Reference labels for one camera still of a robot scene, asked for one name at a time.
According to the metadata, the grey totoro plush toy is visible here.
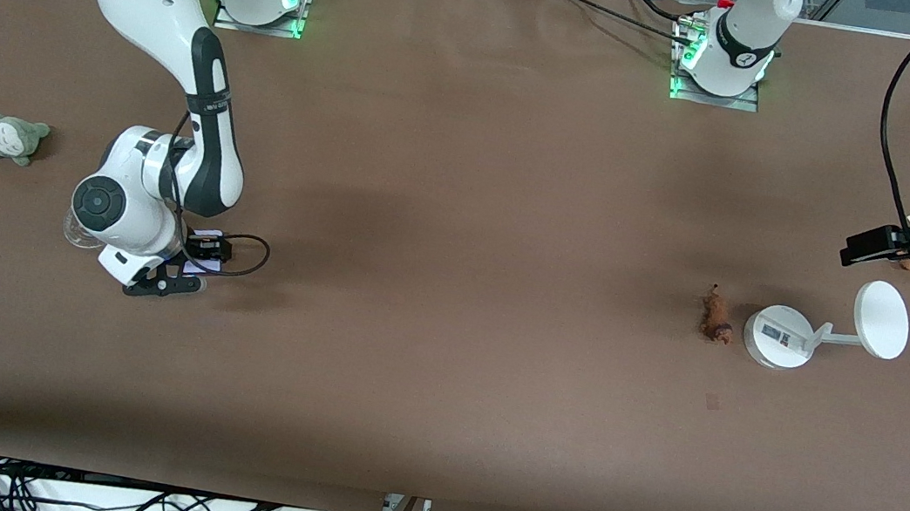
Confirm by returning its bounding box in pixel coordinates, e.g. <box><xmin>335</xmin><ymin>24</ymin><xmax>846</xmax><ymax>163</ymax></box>
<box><xmin>0</xmin><ymin>112</ymin><xmax>52</xmax><ymax>170</ymax></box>

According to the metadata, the white round-base desk stand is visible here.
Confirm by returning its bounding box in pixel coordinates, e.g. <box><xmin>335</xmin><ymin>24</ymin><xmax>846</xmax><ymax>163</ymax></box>
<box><xmin>738</xmin><ymin>263</ymin><xmax>910</xmax><ymax>386</ymax></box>

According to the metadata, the black cable on table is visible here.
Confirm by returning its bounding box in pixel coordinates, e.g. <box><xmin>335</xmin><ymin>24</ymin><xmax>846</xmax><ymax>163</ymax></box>
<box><xmin>525</xmin><ymin>0</ymin><xmax>702</xmax><ymax>47</ymax></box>

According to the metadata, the brown table cover sheet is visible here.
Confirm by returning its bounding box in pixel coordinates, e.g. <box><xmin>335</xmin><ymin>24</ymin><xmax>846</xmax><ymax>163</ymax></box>
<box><xmin>0</xmin><ymin>0</ymin><xmax>910</xmax><ymax>511</ymax></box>

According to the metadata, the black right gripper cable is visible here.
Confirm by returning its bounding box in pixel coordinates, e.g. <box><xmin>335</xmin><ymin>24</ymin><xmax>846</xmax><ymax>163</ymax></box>
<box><xmin>152</xmin><ymin>108</ymin><xmax>289</xmax><ymax>283</ymax></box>

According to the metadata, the clear plastic cup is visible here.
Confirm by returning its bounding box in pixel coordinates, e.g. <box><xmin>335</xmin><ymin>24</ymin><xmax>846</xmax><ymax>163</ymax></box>
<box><xmin>59</xmin><ymin>208</ymin><xmax>112</xmax><ymax>254</ymax></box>

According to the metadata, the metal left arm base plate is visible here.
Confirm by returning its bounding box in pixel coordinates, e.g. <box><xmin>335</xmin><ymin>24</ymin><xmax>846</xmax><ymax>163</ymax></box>
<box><xmin>665</xmin><ymin>17</ymin><xmax>772</xmax><ymax>113</ymax></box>

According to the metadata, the brown lion statue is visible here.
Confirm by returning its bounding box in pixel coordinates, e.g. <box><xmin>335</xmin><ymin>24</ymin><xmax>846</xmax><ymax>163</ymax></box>
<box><xmin>697</xmin><ymin>283</ymin><xmax>740</xmax><ymax>346</ymax></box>

